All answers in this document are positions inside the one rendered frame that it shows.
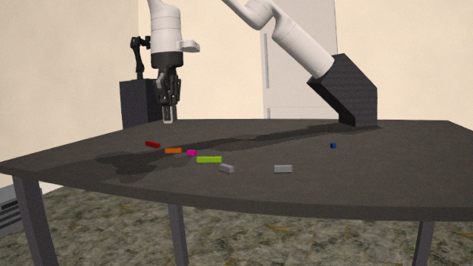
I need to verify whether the orange rod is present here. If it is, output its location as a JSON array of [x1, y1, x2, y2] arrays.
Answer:
[[165, 148, 183, 153]]

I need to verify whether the dark red rod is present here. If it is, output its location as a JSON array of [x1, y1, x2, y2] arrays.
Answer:
[[146, 141, 160, 148]]

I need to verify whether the lime green rod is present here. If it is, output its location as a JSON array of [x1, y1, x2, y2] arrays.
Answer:
[[197, 157, 222, 163]]

